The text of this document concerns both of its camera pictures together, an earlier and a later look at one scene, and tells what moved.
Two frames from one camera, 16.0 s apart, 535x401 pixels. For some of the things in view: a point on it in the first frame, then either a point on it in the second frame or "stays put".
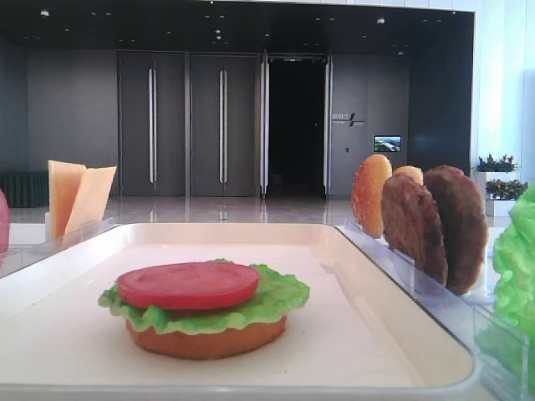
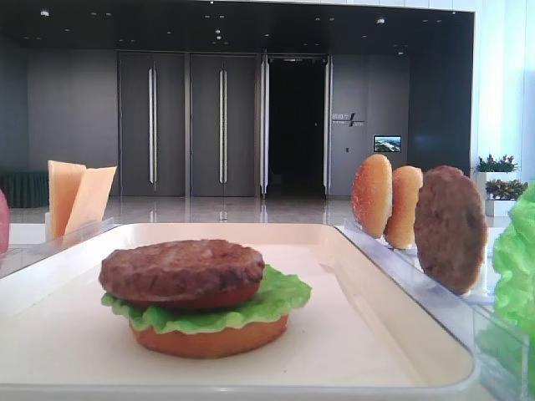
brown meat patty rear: (463, 215) stays put
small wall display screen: (387, 143) stays put
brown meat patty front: (411, 225) -> (180, 269)
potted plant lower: (501, 195) stays put
